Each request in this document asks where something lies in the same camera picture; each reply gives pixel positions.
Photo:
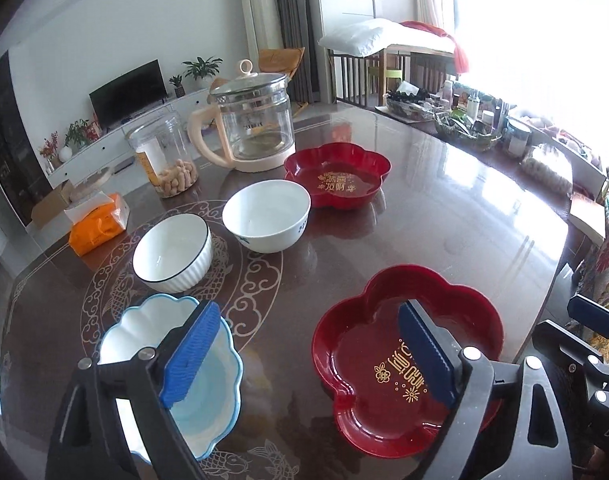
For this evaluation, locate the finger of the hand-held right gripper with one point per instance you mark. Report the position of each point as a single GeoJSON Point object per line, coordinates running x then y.
{"type": "Point", "coordinates": [591, 312]}
{"type": "Point", "coordinates": [574, 352]}

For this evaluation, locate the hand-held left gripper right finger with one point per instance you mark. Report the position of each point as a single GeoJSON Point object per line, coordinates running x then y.
{"type": "Point", "coordinates": [427, 355]}

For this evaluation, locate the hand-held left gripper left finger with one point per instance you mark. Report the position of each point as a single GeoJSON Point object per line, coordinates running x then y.
{"type": "Point", "coordinates": [192, 355]}

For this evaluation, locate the blue scalloped bowl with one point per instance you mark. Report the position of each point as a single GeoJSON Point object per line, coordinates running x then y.
{"type": "Point", "coordinates": [134, 330]}

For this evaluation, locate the red flower-shaped plate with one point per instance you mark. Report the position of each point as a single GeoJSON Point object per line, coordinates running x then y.
{"type": "Point", "coordinates": [307, 172]}
{"type": "Point", "coordinates": [364, 350]}

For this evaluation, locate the white ribbed bowl black rim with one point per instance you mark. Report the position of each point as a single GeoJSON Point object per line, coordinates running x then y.
{"type": "Point", "coordinates": [169, 255]}

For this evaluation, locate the white bowl blue print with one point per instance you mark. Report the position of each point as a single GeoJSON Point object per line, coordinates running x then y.
{"type": "Point", "coordinates": [264, 215]}

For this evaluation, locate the floral cloth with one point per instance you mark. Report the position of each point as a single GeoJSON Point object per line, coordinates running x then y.
{"type": "Point", "coordinates": [604, 270]}

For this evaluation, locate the white book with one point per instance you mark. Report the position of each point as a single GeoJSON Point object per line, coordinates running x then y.
{"type": "Point", "coordinates": [586, 217]}

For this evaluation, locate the clear bag of nuts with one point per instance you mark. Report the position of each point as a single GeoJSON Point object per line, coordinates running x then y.
{"type": "Point", "coordinates": [546, 170]}

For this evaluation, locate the orange tissue packet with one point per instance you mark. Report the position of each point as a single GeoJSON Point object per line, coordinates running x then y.
{"type": "Point", "coordinates": [94, 232]}

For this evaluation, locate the glass storage jar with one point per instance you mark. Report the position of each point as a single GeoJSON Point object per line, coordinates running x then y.
{"type": "Point", "coordinates": [516, 137]}

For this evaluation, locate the clear plastic snack jar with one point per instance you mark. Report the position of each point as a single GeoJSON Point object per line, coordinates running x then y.
{"type": "Point", "coordinates": [159, 152]}

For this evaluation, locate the cardboard box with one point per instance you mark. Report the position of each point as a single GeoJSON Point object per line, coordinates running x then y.
{"type": "Point", "coordinates": [49, 205]}

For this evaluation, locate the white television cabinet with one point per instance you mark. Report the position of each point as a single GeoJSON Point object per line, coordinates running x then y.
{"type": "Point", "coordinates": [109, 152]}

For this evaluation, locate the red flower arrangement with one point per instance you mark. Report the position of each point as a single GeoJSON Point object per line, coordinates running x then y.
{"type": "Point", "coordinates": [49, 150]}

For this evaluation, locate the basket of small bottles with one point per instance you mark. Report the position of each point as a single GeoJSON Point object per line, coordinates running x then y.
{"type": "Point", "coordinates": [414, 105]}

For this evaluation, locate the green leafy plant red pot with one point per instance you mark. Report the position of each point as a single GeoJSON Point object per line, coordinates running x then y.
{"type": "Point", "coordinates": [77, 132]}

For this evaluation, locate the black television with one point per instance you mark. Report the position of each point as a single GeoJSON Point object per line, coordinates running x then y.
{"type": "Point", "coordinates": [129, 92]}

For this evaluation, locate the small green potted plant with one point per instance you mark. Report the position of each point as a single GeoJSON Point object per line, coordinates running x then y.
{"type": "Point", "coordinates": [177, 85]}

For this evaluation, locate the dark display cabinet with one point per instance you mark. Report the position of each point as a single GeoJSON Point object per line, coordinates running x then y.
{"type": "Point", "coordinates": [9, 150]}

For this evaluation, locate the wooden crib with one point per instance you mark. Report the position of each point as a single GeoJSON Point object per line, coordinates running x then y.
{"type": "Point", "coordinates": [354, 77]}

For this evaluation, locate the large green potted plant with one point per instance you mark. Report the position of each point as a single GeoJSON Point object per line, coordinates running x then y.
{"type": "Point", "coordinates": [202, 67]}

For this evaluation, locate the red cloth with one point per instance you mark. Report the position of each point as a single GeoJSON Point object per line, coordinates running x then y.
{"type": "Point", "coordinates": [457, 52]}

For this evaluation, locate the orange lounge chair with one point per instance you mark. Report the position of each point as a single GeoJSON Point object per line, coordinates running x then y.
{"type": "Point", "coordinates": [279, 62]}

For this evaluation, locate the white pillow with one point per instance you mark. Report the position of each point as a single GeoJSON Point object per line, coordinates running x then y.
{"type": "Point", "coordinates": [364, 35]}

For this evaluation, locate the grey curtain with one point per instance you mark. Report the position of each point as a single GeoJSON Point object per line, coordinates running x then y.
{"type": "Point", "coordinates": [297, 35]}

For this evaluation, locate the white standing air conditioner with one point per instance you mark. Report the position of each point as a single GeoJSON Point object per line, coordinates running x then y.
{"type": "Point", "coordinates": [259, 20]}

